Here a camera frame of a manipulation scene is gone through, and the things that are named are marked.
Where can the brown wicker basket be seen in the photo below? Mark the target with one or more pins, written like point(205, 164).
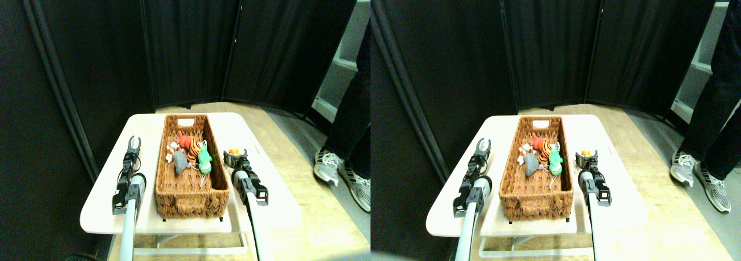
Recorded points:
point(535, 197)
point(191, 194)

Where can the low white table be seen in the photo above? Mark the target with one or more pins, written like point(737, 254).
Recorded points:
point(634, 209)
point(288, 206)

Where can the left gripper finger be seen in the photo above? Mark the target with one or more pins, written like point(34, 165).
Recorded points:
point(129, 147)
point(138, 147)
point(487, 149)
point(479, 149)

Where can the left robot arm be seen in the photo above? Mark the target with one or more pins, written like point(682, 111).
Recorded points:
point(470, 232)
point(131, 232)

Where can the orange and white toy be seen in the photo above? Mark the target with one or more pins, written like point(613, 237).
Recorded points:
point(523, 156)
point(170, 155)

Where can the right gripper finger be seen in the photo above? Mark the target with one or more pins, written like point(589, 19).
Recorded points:
point(245, 156)
point(594, 157)
point(579, 158)
point(228, 157)

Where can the person's legs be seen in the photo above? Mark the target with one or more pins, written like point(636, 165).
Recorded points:
point(347, 116)
point(712, 116)

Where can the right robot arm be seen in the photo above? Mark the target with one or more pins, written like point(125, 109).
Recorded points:
point(594, 232)
point(255, 232)

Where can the red star toy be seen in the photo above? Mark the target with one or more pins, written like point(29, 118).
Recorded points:
point(184, 139)
point(538, 140)

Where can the black curtain stand pole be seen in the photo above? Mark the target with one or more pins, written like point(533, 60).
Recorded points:
point(414, 93)
point(66, 93)

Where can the grey mouse toy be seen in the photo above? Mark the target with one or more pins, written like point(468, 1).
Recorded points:
point(532, 164)
point(180, 162)

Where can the white shelf unit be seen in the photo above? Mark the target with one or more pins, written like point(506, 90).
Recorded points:
point(697, 81)
point(341, 81)

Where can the green toy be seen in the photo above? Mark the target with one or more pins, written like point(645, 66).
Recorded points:
point(556, 162)
point(205, 161)

